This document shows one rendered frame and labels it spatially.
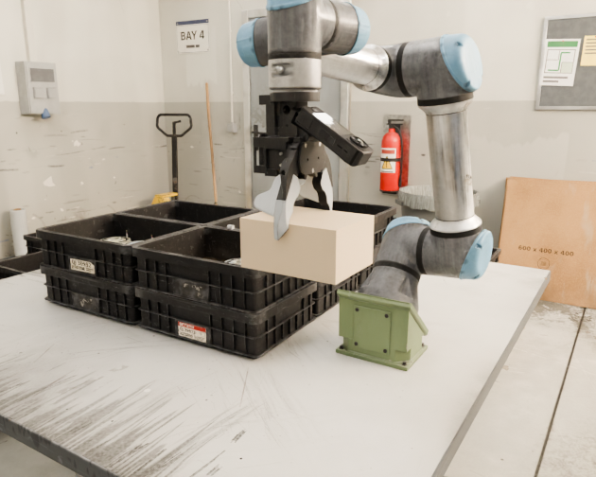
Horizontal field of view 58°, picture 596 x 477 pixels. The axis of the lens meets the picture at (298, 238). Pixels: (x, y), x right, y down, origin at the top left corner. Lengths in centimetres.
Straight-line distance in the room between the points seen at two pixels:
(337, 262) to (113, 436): 57
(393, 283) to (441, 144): 33
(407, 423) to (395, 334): 24
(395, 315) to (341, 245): 54
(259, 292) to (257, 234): 47
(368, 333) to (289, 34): 75
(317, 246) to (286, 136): 17
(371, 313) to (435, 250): 21
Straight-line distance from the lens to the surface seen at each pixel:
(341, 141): 74
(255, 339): 127
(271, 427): 107
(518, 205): 407
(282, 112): 79
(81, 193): 526
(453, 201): 123
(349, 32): 85
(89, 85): 532
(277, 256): 77
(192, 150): 567
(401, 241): 131
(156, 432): 109
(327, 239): 72
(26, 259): 287
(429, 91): 117
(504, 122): 422
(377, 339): 128
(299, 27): 76
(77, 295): 169
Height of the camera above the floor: 128
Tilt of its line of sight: 14 degrees down
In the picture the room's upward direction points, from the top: straight up
